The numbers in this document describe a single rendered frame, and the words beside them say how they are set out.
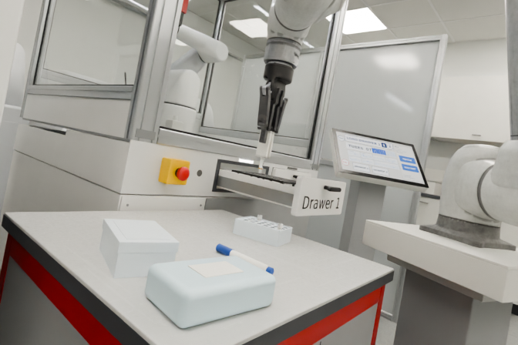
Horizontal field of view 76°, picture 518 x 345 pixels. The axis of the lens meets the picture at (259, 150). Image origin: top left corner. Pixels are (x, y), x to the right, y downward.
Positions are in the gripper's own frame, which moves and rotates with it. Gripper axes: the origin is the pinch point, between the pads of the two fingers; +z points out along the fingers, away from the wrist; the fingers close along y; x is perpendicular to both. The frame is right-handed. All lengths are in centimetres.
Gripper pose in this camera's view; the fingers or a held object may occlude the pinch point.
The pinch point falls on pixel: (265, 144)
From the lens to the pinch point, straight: 85.4
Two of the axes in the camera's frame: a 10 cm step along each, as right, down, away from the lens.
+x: -8.8, -1.6, 4.5
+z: -1.9, 9.8, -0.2
